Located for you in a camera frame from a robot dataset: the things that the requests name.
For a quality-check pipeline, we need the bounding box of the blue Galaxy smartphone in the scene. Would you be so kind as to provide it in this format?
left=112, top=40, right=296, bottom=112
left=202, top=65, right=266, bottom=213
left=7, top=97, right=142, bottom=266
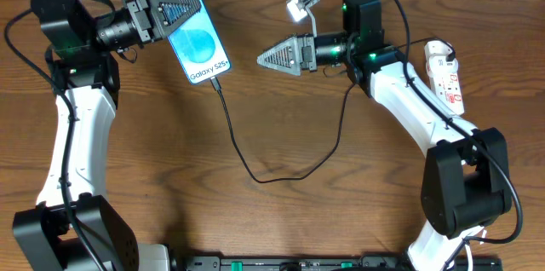
left=168, top=0, right=232, bottom=84

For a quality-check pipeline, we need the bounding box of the black charger cable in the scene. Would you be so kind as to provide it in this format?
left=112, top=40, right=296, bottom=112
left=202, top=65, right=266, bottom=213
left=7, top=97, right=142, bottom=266
left=209, top=37, right=456, bottom=185

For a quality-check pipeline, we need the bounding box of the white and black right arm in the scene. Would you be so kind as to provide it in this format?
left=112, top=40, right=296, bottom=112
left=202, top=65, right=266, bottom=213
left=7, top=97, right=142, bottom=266
left=257, top=0, right=520, bottom=270

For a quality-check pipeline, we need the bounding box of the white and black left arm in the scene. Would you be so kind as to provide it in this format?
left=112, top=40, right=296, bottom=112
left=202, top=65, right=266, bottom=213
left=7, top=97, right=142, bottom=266
left=12, top=0, right=204, bottom=270

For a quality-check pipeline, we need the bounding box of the white charger plug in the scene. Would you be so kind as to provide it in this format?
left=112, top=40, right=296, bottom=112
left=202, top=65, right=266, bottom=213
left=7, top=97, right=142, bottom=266
left=426, top=55, right=459, bottom=78

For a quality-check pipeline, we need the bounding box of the white power strip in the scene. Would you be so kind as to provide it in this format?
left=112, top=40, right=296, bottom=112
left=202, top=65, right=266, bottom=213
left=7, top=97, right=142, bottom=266
left=424, top=39, right=465, bottom=115

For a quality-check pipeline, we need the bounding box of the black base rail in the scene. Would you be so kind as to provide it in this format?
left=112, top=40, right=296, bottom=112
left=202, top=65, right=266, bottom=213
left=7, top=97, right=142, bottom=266
left=182, top=255, right=503, bottom=271

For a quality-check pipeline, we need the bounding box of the white power strip cord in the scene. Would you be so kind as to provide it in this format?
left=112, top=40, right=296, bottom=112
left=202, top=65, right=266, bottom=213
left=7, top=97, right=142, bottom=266
left=463, top=240, right=474, bottom=271

